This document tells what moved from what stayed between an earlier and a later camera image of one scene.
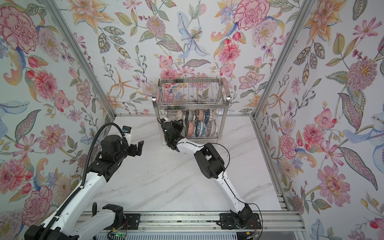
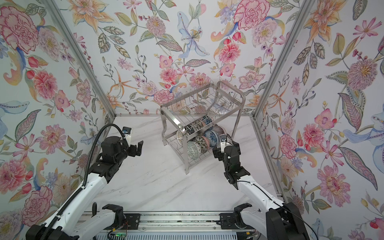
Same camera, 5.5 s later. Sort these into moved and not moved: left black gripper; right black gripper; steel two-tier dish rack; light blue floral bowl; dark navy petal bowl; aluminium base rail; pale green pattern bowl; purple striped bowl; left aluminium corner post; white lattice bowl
Moved: pale green pattern bowl; purple striped bowl; light blue floral bowl; steel two-tier dish rack; white lattice bowl; right black gripper; dark navy petal bowl
Not moved: left aluminium corner post; aluminium base rail; left black gripper
